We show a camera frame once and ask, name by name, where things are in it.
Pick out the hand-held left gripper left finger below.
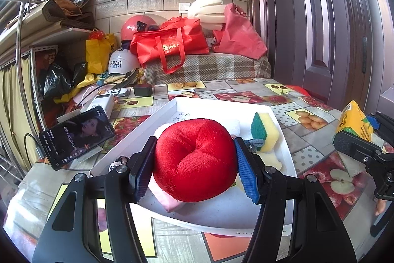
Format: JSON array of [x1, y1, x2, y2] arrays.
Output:
[[32, 136, 157, 263]]

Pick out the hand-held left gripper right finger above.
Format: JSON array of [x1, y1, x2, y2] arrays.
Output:
[[233, 137, 358, 263]]

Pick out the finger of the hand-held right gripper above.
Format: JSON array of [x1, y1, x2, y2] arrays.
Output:
[[332, 131, 385, 165], [366, 111, 394, 145]]

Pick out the yellow tissue pack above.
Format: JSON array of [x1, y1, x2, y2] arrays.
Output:
[[335, 100, 374, 143]]

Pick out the red plush apple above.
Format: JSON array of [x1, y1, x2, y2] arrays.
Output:
[[153, 118, 239, 202]]

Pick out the white tray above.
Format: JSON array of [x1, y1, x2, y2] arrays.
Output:
[[89, 97, 298, 234]]

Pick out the person's right hand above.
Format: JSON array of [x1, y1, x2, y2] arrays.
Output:
[[375, 198, 387, 217]]

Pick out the small grey cloth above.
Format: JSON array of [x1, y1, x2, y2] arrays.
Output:
[[245, 138, 265, 153]]

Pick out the pink cloth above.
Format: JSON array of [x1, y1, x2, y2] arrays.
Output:
[[148, 178, 185, 212]]

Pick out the fruit print tablecloth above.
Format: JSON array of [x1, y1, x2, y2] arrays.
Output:
[[3, 78, 394, 263]]

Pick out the yellow green sponge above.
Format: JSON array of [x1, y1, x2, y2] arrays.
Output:
[[250, 112, 280, 153]]

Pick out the small red printed bag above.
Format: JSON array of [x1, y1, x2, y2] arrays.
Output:
[[285, 85, 310, 96]]

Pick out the black smartphone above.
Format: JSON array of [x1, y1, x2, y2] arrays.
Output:
[[39, 106, 116, 171]]

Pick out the black charger block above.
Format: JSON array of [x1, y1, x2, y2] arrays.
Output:
[[133, 84, 153, 97]]

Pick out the white power bank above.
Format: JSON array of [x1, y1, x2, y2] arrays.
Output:
[[82, 93, 115, 116]]

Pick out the yellow plastic sheet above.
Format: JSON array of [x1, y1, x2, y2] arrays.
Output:
[[54, 72, 105, 103]]

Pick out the white helmet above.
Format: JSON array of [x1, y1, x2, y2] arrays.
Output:
[[108, 47, 140, 76]]

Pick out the purple metal door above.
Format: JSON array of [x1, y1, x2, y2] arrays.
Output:
[[246, 0, 394, 116]]

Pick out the plaid cloth cover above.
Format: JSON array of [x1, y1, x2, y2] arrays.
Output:
[[144, 53, 272, 85]]

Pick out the black plastic bag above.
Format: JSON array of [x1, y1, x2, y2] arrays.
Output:
[[43, 61, 88, 97]]

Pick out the yellow shopping bag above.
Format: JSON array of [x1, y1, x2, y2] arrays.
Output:
[[85, 33, 117, 74]]

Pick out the red tote bag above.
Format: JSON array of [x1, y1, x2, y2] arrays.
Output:
[[129, 17, 210, 75]]

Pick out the red helmet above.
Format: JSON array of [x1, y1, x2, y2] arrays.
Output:
[[120, 16, 154, 41]]

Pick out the red plastic bag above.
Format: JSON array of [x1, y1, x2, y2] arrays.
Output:
[[212, 2, 268, 59]]

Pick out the yellow curtain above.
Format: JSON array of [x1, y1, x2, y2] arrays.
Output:
[[0, 66, 40, 171]]

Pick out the curved chrome tube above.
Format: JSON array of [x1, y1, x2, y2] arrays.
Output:
[[0, 0, 56, 165]]

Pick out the white foam strips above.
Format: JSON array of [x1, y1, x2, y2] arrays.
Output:
[[187, 0, 227, 31]]

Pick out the brown folded bags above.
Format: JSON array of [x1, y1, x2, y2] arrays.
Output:
[[41, 0, 95, 31]]

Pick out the grey phone cable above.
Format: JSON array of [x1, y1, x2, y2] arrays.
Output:
[[24, 133, 44, 159]]

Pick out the wooden wall shelf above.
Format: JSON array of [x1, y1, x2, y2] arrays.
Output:
[[0, 4, 93, 63]]

